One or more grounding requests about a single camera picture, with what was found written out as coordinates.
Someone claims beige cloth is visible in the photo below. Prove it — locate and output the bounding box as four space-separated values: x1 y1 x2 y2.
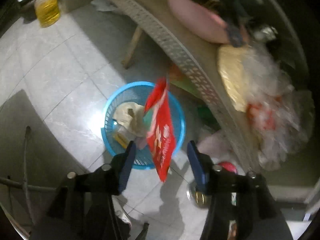
113 102 146 137

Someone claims red squirrel snack bag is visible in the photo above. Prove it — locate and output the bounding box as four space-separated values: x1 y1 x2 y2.
143 78 176 182

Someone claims yellow cardboard box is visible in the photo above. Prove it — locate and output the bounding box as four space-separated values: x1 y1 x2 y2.
113 133 130 149

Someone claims blue trash basket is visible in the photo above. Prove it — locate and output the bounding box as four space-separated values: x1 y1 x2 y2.
101 80 185 176

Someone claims yellow food bag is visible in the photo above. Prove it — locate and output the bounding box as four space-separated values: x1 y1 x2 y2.
217 44 248 112

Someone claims pink basin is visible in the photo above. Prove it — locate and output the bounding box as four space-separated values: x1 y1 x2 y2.
166 0 251 45

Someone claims cooking oil bottle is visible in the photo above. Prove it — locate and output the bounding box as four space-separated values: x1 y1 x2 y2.
34 0 60 28

